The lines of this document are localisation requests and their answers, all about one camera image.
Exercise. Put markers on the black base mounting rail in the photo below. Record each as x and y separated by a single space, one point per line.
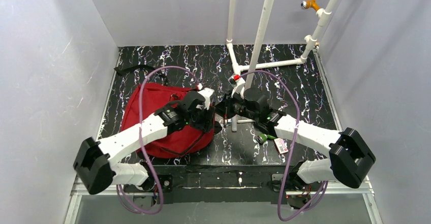
215 184

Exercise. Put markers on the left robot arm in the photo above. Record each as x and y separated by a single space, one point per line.
98 163

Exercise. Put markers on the red student backpack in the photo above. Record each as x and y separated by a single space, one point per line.
152 117

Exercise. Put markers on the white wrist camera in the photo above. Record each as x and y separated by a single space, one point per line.
207 93
238 84

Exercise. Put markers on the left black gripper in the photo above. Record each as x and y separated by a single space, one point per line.
206 121

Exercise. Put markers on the small red white card box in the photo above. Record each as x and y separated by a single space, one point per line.
281 145

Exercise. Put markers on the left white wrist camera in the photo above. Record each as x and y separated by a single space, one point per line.
207 93

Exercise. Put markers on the orange capped glue stick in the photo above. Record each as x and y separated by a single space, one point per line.
234 124

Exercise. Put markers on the white PVC pipe frame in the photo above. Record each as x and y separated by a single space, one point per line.
281 22

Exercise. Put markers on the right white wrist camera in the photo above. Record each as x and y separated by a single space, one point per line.
238 84

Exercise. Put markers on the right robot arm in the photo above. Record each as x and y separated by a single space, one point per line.
347 157

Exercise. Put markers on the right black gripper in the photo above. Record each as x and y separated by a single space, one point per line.
227 106

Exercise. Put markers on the white pen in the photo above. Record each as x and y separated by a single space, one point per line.
245 121

